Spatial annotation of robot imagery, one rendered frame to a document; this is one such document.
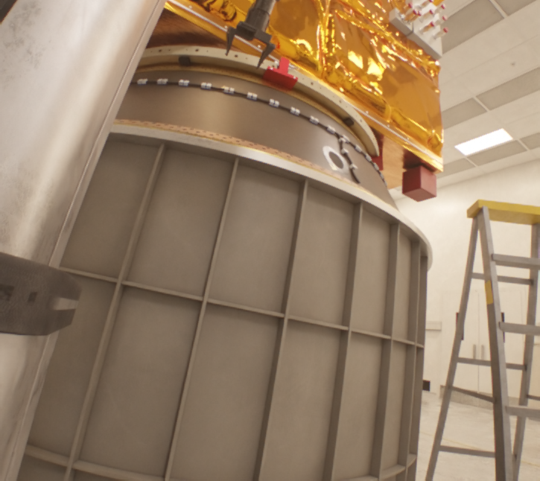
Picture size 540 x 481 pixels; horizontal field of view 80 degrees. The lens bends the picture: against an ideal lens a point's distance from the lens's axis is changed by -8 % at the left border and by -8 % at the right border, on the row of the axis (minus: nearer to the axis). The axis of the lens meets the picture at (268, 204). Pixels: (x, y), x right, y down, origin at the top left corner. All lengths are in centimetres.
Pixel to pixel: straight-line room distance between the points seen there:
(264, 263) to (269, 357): 22
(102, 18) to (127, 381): 76
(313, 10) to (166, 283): 145
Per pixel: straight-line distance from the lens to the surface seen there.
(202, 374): 84
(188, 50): 148
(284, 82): 143
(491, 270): 176
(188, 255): 85
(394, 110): 192
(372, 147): 178
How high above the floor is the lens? 72
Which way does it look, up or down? 21 degrees up
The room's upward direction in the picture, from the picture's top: 11 degrees clockwise
